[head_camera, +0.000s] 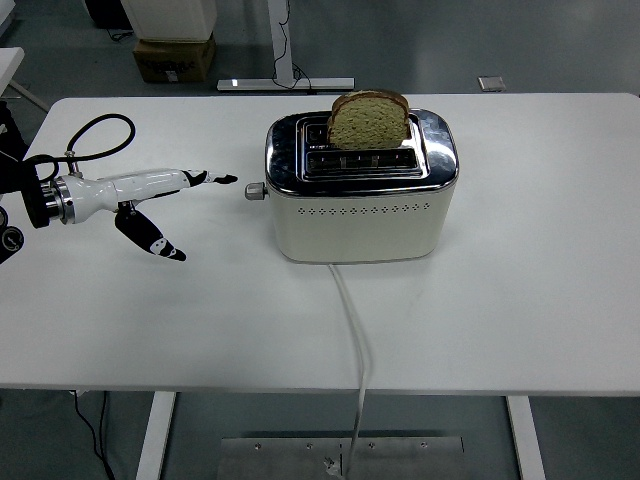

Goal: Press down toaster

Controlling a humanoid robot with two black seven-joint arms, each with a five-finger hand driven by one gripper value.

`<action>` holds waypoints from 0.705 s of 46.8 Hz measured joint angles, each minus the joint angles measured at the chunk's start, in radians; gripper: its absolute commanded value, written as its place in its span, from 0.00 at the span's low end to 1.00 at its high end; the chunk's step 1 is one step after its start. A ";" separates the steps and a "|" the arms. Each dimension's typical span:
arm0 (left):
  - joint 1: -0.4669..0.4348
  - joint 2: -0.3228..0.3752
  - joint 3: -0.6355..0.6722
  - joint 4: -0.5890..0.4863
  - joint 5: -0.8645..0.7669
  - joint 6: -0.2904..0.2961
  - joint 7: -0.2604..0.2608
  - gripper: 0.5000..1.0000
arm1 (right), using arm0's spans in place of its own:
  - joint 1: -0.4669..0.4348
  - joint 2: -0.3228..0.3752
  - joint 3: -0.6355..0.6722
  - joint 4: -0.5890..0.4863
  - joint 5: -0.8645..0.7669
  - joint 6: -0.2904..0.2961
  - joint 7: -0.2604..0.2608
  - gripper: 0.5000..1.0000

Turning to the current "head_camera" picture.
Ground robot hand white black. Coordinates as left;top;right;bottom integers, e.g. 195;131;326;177
69;168;240;263

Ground black stand beside table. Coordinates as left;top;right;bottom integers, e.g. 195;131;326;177
0;101;29;161

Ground white power cord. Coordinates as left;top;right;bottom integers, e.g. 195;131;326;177
323;263;374;476

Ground white table leg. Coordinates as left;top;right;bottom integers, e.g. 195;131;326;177
504;394;547;480
135;391;177;480

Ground grey metal plate with screws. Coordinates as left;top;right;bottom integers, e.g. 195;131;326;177
219;436;465;480

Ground black cable under table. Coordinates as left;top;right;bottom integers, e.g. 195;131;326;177
98;391;109;459
73;391;117;480

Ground black box on floor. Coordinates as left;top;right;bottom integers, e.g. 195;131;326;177
83;0;132;30

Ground white desk leg base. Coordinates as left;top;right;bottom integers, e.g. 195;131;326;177
216;0;356;93

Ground thin black cable on desk leg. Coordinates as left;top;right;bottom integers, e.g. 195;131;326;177
272;0;321;95

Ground brown cardboard box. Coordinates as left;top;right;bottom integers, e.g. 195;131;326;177
132;32;217;84

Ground brown bread slice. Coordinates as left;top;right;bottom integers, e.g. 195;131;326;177
326;88;411;150

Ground cream and chrome toaster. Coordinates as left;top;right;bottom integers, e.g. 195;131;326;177
263;108;460;265

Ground small white side table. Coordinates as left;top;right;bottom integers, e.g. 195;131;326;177
0;47;51;114

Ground white bin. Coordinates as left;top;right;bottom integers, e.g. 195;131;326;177
119;0;219;43

